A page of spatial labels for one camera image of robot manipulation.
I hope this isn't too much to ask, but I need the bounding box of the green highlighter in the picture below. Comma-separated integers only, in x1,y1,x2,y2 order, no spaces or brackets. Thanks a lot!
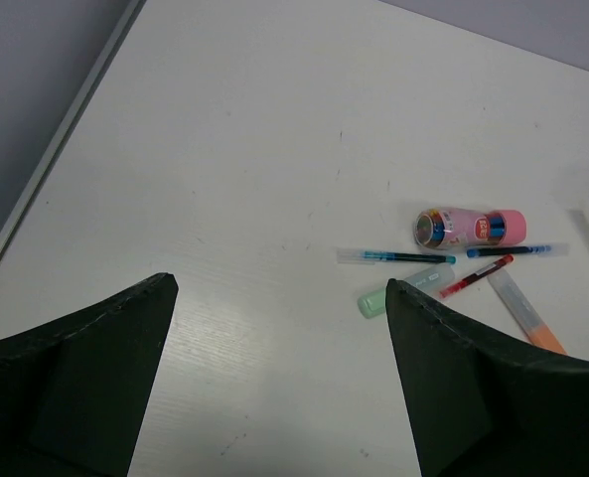
357,263,456,319

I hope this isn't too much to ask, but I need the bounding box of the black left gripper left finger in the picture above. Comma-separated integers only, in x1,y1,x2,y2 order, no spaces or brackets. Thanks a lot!
0,273,178,476

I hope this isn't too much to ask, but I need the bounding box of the orange highlighter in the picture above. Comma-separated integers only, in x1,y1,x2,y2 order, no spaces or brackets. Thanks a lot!
488,269,566,355

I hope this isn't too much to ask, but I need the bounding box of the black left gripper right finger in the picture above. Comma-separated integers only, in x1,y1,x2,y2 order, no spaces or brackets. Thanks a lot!
385,279,589,476

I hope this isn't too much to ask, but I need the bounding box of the dark blue gel pen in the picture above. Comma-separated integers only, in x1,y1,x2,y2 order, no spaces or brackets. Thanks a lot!
466,243,569,258

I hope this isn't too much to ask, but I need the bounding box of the pink crayon tube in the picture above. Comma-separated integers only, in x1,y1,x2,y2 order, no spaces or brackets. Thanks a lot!
413,208,527,250

